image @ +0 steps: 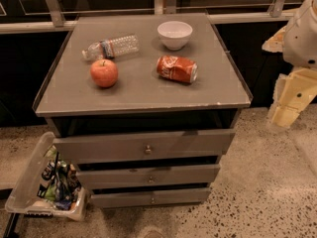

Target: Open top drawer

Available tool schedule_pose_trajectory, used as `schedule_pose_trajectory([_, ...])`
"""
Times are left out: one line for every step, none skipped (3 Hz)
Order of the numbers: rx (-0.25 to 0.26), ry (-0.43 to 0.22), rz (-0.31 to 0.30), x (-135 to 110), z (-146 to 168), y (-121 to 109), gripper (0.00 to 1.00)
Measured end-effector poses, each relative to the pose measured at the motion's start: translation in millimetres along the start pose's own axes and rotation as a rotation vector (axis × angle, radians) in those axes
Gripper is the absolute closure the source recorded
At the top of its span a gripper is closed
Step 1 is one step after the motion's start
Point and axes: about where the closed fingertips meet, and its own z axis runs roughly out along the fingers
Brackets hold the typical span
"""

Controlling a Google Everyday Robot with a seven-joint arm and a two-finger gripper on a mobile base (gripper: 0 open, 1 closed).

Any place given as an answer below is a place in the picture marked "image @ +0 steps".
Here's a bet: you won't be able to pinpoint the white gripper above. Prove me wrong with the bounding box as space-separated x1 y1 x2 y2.
262 27 317 128

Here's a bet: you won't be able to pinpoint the grey top drawer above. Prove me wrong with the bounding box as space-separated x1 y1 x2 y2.
53 129 235 164

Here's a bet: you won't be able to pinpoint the grey drawer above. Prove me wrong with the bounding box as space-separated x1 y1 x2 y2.
90 187 210 208
76 165 220 189
53 129 235 164

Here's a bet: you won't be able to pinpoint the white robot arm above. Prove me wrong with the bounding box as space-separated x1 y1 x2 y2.
262 0 317 128

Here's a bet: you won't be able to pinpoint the grey drawer cabinet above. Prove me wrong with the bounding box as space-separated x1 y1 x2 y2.
34 14 252 196

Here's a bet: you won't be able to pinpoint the grey middle drawer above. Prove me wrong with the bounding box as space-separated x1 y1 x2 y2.
76 165 220 189

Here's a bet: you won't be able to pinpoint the grey bottom drawer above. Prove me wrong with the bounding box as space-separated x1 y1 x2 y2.
90 187 210 208

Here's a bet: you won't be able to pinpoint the red soda can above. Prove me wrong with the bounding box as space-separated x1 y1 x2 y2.
157 56 198 83

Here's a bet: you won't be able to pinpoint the white bowl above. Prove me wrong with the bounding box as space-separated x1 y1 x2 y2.
158 21 193 51

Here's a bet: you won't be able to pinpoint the red apple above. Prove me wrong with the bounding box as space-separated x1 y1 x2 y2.
90 59 118 88

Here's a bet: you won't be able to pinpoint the clear plastic water bottle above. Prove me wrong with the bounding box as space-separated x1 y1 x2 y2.
82 34 140 61

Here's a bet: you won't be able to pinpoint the snack packages in bin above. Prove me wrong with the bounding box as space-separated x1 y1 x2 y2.
37 145 81 210

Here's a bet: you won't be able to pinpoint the metal railing frame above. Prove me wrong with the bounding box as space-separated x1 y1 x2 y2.
0 0 304 35

